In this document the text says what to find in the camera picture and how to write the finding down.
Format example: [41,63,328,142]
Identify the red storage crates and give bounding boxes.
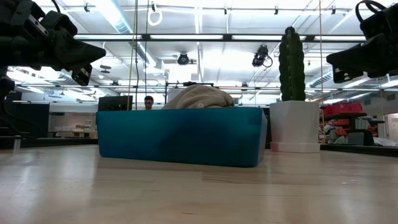
[322,101,364,117]

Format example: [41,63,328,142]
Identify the green cactus in white pot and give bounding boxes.
[269,26,321,154]

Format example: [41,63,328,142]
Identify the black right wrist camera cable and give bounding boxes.
[355,0,386,23]

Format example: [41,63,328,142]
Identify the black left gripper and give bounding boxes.
[0,0,107,72]

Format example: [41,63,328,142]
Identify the black monitor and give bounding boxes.
[97,95,134,112]

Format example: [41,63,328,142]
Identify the storage shelf with goods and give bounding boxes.
[319,111,377,146]

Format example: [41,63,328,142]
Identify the black partition panel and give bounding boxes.
[12,102,50,139]

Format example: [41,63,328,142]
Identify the black ceiling-mounted device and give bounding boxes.
[251,45,274,68]
[177,52,190,66]

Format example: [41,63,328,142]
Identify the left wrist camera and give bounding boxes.
[70,63,93,87]

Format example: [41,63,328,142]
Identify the black aluminium rig frame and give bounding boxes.
[0,134,398,158]

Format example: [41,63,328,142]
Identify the blue plastic bin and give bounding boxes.
[95,106,268,168]

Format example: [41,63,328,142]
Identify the white hanging ring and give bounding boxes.
[147,7,164,27]

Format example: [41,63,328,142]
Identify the person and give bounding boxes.
[143,95,155,111]

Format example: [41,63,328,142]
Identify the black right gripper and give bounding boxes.
[326,1,398,78]

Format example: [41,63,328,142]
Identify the dark khaki brimmed hat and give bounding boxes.
[161,84,236,110]

